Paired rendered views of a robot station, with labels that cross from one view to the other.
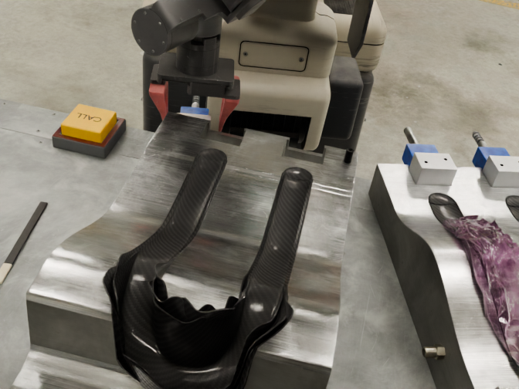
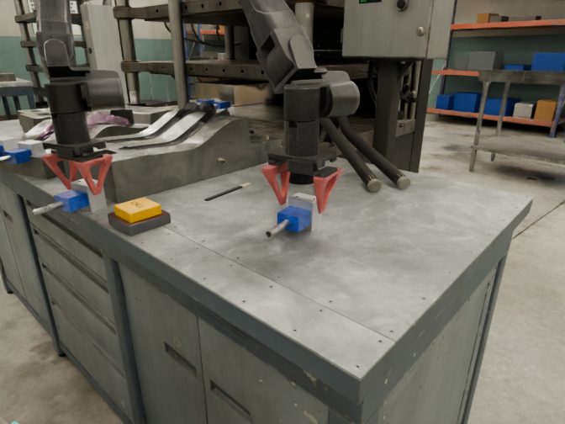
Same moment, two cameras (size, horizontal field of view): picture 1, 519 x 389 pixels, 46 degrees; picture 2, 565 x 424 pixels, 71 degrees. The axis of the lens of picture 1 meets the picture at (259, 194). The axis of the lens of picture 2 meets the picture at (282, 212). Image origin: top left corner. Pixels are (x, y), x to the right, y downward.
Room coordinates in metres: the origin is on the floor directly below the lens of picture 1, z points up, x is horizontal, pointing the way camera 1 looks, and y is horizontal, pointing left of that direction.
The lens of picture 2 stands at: (1.12, 0.86, 1.09)
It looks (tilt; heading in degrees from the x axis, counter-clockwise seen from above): 22 degrees down; 216
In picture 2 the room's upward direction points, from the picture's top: straight up
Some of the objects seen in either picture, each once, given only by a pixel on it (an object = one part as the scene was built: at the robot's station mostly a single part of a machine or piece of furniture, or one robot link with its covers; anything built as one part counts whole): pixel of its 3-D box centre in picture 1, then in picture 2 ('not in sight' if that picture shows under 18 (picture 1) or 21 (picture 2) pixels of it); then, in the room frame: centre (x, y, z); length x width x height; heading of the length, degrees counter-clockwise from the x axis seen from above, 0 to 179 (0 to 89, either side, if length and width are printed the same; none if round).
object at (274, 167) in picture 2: not in sight; (288, 180); (0.57, 0.48, 0.88); 0.07 x 0.07 x 0.09; 3
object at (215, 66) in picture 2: not in sight; (261, 79); (-0.52, -0.44, 0.96); 1.29 x 0.83 x 0.18; 83
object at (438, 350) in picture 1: (432, 352); not in sight; (0.40, -0.20, 0.84); 0.02 x 0.01 x 0.02; 101
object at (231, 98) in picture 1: (212, 101); (71, 166); (0.74, 0.09, 0.88); 0.07 x 0.07 x 0.09; 7
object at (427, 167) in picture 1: (419, 155); (14, 156); (0.73, -0.22, 0.86); 0.13 x 0.05 x 0.05; 11
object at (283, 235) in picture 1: (227, 235); (171, 124); (0.44, 0.03, 0.92); 0.35 x 0.16 x 0.09; 173
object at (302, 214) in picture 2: not in sight; (290, 220); (0.61, 0.51, 0.83); 0.13 x 0.05 x 0.05; 2
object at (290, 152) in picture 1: (302, 162); not in sight; (0.65, -0.05, 0.87); 0.05 x 0.05 x 0.04; 83
